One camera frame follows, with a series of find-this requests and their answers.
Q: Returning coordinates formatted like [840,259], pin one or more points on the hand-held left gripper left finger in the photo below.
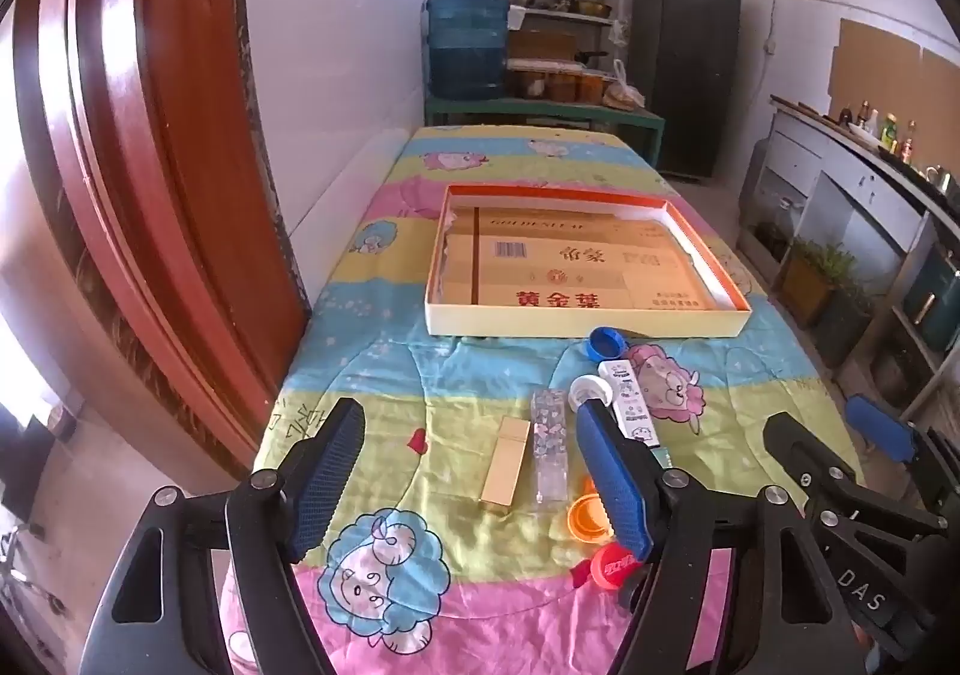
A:
[322,480]

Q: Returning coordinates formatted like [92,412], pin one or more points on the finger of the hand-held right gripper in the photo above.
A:
[799,454]
[877,427]

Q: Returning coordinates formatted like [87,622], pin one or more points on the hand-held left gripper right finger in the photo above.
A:
[611,480]

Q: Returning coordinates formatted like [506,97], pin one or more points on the plain orange bottle cap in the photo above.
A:
[585,521]

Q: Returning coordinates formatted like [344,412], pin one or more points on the floral clear plastic box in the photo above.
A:
[549,446]

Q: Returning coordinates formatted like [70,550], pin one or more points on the red bottle cap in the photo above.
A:
[607,566]

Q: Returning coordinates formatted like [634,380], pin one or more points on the white bottle cap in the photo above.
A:
[591,386]

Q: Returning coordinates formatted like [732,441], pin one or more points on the gold rectangular box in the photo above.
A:
[504,469]

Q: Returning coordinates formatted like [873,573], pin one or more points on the blue bottle cap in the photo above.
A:
[606,343]

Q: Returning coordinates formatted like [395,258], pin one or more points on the shallow orange-rimmed cardboard box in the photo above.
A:
[570,270]

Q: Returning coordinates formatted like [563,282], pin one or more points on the steel cooking pot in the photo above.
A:
[892,375]

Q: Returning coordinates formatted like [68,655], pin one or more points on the potted plant dark planter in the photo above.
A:
[851,326]

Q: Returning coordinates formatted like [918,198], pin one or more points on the teal air fryer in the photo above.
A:
[934,300]

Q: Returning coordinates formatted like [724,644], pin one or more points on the potted green plant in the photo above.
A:
[814,274]

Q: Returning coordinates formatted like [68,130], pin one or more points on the glass jug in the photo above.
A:
[780,219]

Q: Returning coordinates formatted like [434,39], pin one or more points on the grey kitchen counter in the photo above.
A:
[847,187]

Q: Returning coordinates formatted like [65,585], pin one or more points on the metal cup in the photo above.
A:
[935,177]

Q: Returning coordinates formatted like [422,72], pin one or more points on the red label bottle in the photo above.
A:
[910,144]

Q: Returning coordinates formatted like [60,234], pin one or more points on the green yellow bottle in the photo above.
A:
[889,135]

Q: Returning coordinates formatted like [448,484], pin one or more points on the brown glass bottle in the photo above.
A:
[862,114]

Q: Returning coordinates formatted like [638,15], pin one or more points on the plastic bag of bread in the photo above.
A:
[622,94]

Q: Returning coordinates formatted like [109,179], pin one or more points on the red wooden door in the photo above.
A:
[150,120]

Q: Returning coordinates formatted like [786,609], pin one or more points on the dark refrigerator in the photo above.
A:
[686,67]

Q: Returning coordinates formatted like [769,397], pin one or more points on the clear food container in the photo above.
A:
[544,70]

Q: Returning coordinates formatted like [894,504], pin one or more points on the black frying pan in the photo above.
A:
[581,56]

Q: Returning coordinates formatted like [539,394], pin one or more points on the brown cardboard box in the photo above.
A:
[540,45]

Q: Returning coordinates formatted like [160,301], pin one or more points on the blue water jug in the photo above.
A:
[465,45]

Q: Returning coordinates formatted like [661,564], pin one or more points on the brass pot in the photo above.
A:
[592,7]

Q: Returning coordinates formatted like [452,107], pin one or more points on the cardboard wall panel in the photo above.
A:
[874,64]

